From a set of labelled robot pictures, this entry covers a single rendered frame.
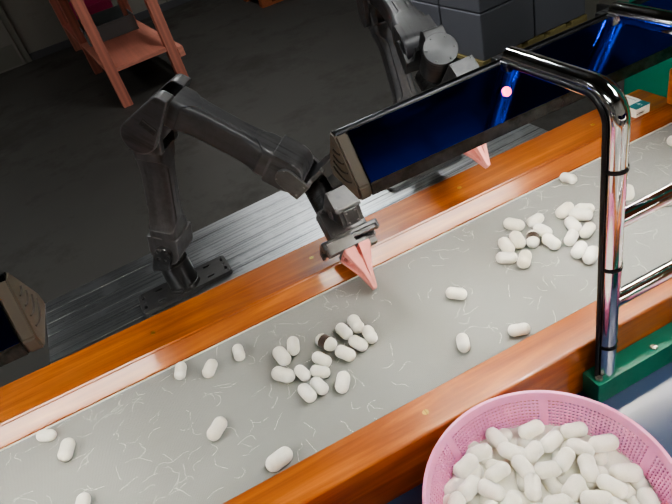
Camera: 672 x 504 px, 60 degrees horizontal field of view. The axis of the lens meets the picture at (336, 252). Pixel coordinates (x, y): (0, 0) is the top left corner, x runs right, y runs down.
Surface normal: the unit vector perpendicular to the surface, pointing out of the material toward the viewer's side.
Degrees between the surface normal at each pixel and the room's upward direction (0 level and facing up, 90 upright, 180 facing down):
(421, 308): 0
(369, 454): 0
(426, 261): 0
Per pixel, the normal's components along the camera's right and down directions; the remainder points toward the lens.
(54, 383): -0.25, -0.77
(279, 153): 0.40, -0.62
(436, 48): -0.06, -0.22
